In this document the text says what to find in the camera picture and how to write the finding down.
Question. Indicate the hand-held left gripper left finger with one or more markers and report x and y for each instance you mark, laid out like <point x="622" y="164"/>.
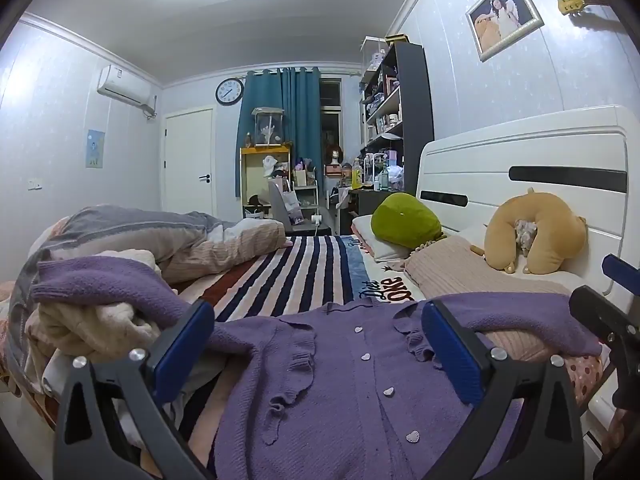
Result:
<point x="182" y="347"/>

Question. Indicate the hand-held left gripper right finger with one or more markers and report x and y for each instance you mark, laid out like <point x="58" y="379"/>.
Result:
<point x="450" y="355"/>

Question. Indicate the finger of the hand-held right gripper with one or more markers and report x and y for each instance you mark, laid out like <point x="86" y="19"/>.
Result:
<point x="620" y="270"/>
<point x="597" y="315"/>

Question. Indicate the purple knit cardigan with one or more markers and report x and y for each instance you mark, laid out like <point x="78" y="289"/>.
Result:
<point x="340" y="385"/>

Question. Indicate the pink dotted bedsheet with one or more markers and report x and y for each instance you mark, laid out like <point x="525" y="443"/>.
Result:
<point x="587" y="377"/>

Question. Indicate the yellow plush neck pillow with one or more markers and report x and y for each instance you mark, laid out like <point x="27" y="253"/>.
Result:
<point x="555" y="230"/>

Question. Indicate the cream knit sweater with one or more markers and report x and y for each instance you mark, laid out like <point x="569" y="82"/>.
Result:
<point x="100" y="330"/>

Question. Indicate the small grey plush toy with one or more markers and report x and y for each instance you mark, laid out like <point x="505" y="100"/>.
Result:
<point x="526" y="234"/>

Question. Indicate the grey and pink duvet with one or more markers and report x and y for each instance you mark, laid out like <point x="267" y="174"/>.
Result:
<point x="150" y="230"/>

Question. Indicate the striped printed blanket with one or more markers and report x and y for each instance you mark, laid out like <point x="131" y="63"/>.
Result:
<point x="295" y="270"/>

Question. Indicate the green plush pillow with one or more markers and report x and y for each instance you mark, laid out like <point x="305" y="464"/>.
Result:
<point x="405" y="220"/>

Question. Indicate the white bed headboard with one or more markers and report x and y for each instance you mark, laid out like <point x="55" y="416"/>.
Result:
<point x="550" y="145"/>

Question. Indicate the white pillow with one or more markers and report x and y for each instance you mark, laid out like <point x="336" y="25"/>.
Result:
<point x="365" y="230"/>

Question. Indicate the yellow shelf unit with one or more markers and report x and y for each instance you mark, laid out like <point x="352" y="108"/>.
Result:
<point x="245" y="180"/>

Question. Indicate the white door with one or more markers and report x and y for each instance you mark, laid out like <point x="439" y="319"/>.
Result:
<point x="187" y="160"/>

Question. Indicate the white trolley cart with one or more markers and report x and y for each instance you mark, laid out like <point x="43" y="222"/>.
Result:
<point x="306" y="190"/>

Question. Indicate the yellow bottle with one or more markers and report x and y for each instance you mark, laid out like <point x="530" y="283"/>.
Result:
<point x="356" y="176"/>

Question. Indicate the mannequin head with wig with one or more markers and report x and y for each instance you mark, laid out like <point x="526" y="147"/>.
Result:
<point x="334" y="157"/>

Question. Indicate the glass display case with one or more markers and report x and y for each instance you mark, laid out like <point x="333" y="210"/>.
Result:
<point x="267" y="127"/>

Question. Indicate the dark tall bookshelf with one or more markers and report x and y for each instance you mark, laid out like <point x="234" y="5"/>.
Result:
<point x="417" y="110"/>

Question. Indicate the window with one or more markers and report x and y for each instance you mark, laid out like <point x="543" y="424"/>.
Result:
<point x="330" y="120"/>

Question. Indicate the white air conditioner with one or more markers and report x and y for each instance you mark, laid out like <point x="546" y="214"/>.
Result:
<point x="122" y="85"/>

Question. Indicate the yellow guitar head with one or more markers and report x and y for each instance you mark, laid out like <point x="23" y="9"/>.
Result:
<point x="570" y="4"/>

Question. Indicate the teal curtain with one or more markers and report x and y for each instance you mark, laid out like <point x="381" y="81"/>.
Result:
<point x="295" y="100"/>

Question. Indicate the framed portrait photo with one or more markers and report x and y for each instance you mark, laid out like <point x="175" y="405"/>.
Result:
<point x="502" y="12"/>

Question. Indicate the clear display box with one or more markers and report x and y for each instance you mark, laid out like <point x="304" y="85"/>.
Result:
<point x="374" y="55"/>

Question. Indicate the small blue wall poster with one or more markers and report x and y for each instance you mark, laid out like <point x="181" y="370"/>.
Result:
<point x="95" y="147"/>

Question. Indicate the white wall socket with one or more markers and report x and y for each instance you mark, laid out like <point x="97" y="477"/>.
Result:
<point x="35" y="185"/>

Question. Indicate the round wall clock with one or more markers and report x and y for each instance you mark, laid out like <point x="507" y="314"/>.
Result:
<point x="229" y="91"/>

